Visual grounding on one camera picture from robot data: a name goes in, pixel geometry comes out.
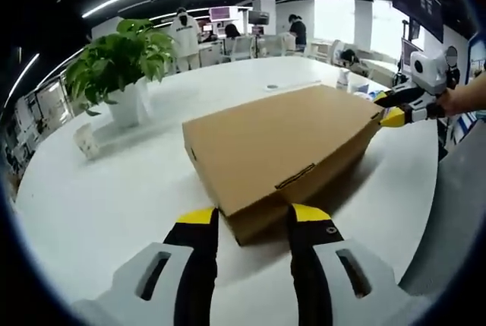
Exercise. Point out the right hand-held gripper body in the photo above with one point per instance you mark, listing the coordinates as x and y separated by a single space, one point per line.
433 71

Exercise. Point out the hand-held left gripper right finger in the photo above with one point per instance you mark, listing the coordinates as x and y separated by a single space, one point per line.
322 265

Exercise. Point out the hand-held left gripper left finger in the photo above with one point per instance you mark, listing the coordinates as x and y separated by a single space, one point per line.
180 261

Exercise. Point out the brown cardboard shoe box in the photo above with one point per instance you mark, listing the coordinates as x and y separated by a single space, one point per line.
273 140

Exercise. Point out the person's right hand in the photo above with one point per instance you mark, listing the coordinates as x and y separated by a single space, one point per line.
452 103

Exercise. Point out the black rounded object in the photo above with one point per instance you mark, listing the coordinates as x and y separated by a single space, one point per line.
349 56

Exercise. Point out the white mesh office chair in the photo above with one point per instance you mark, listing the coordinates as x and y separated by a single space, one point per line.
455 208

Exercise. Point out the grey round table grommet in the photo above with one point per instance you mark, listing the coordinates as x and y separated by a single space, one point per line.
271 86

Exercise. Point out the white paper cup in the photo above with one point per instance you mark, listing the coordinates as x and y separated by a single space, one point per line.
87 143

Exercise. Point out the green plant in white pot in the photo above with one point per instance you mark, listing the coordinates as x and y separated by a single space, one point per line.
127 109

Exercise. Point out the dark screen monitor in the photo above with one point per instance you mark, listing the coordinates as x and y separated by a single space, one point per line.
258 17

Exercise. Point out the group of white office chairs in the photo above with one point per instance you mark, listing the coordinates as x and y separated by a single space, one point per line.
243 45

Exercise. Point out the pink screen monitor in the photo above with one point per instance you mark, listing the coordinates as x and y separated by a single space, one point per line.
222 14

